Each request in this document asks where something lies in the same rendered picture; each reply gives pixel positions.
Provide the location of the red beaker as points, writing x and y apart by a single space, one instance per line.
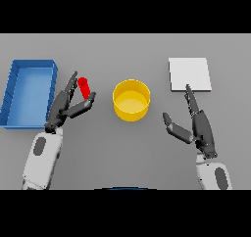
84 88

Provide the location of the pale square measuring scale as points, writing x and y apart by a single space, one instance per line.
189 73

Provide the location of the yellow bowl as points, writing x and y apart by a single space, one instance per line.
131 100

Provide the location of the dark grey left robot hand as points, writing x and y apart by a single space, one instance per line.
60 105

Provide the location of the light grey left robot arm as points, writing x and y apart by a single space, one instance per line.
42 161

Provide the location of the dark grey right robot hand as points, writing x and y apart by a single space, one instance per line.
202 128

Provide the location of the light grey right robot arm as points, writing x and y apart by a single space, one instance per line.
213 175

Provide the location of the blue tray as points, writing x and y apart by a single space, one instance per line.
29 94

